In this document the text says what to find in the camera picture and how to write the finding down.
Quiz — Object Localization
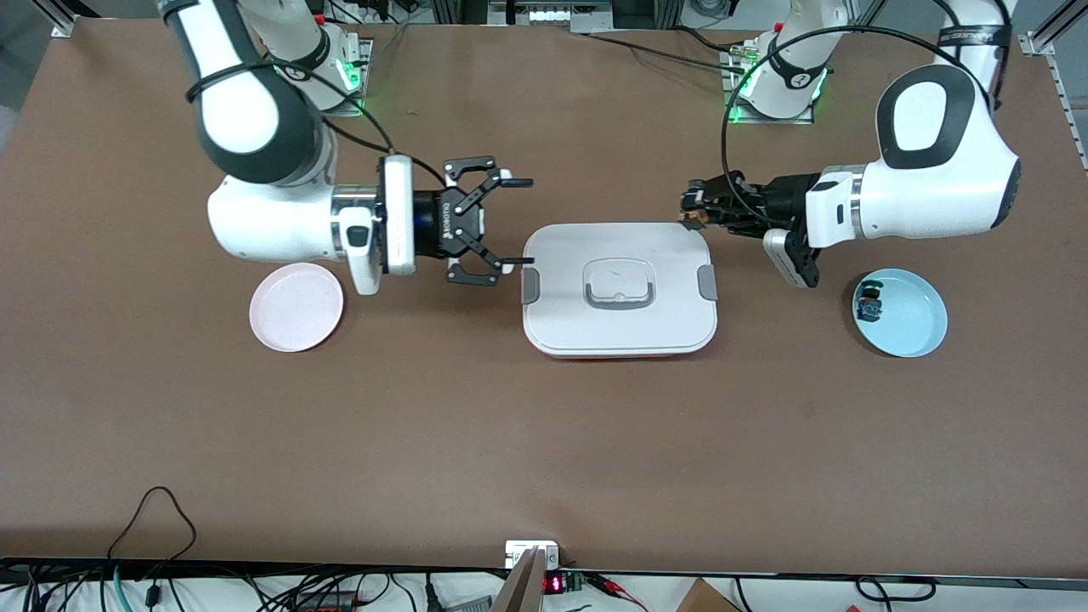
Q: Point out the white lidded storage box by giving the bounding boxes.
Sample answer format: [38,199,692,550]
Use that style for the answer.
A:
[521,223,719,360]

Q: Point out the pink round plate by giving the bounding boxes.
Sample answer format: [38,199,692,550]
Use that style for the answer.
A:
[248,263,345,354]

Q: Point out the light blue round plate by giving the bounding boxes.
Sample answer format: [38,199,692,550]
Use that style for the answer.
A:
[852,268,949,359]

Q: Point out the white socket block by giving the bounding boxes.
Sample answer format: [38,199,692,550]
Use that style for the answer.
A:
[505,540,561,570]

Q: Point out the perforated metal strip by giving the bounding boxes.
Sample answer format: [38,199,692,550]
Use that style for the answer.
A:
[1050,53,1088,175]

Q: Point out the red black test leads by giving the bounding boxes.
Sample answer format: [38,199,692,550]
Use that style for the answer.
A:
[585,573,651,612]

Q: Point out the brown cardboard piece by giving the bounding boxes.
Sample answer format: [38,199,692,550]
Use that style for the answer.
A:
[674,578,742,612]

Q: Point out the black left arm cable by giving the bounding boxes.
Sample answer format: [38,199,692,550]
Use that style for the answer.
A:
[721,24,997,201]

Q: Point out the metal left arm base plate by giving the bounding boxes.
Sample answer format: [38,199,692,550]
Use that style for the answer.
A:
[721,42,819,126]

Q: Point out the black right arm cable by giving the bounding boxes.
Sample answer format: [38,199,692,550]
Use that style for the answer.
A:
[185,55,447,186]

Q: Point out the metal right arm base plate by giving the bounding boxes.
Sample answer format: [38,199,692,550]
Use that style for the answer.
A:
[321,37,374,118]

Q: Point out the black cable to arm base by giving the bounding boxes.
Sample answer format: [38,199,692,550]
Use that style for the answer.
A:
[585,25,753,76]

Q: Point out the aluminium frame profile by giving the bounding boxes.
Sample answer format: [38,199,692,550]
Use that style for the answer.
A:
[34,0,90,39]
[1018,0,1072,57]

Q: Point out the grey aluminium post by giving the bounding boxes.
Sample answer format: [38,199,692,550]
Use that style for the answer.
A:
[491,547,547,612]

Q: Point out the black looped cable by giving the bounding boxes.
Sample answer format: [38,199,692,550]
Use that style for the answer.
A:
[106,486,198,564]

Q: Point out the black coiled cable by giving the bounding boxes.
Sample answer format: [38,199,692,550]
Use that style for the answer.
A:
[854,575,938,603]

